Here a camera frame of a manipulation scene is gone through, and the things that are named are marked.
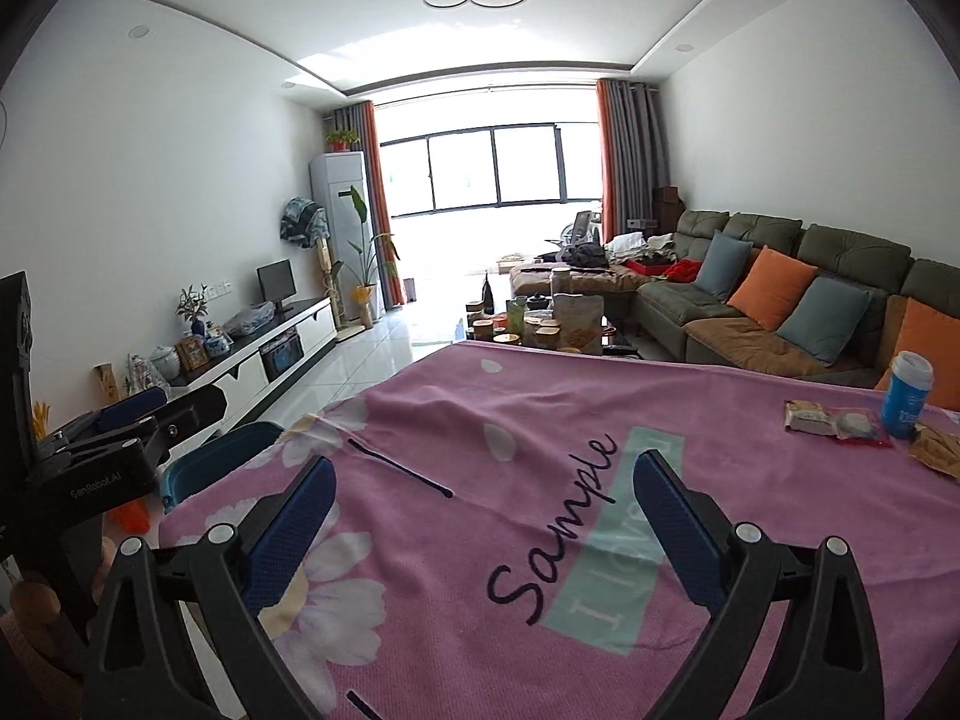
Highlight grey blue cushion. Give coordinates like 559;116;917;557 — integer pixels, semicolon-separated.
776;277;871;366
693;232;752;301

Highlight orange cushion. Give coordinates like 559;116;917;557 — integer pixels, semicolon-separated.
727;247;818;332
875;296;960;411

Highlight pink floral tablecloth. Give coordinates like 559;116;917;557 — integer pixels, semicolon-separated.
160;343;958;718

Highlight small black monitor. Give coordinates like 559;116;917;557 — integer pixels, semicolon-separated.
257;260;296;312

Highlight grey blue cushion far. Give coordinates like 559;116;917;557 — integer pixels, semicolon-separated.
693;232;752;301

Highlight left hand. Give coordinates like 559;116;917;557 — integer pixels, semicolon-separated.
2;562;89;718

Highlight orange cushion near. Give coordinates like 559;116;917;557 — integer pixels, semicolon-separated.
875;296;960;411

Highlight white TV cabinet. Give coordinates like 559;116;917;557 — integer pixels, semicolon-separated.
171;298;337;460

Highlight white standing air conditioner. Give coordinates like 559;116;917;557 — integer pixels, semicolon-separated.
309;151;382;323

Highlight clear plastic snack wrapper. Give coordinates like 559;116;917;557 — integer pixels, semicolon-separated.
784;400;892;447

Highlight teal trash bin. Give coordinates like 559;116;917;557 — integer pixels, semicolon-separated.
160;421;283;514

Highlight coffee table with jars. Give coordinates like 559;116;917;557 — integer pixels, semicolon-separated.
457;265;647;359

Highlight brown snack packet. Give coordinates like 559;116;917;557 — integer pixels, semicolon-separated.
908;424;960;481

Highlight blue white paper cup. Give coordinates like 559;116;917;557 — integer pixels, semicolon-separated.
880;351;934;439

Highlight grey blue cushion near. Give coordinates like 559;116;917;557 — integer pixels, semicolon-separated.
776;277;871;366

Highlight green sofa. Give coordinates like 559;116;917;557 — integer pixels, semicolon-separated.
633;211;958;388

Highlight tall potted plant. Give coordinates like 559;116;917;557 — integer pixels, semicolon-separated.
329;184;397;328

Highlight orange cushion far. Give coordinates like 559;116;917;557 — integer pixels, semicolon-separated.
727;247;818;332

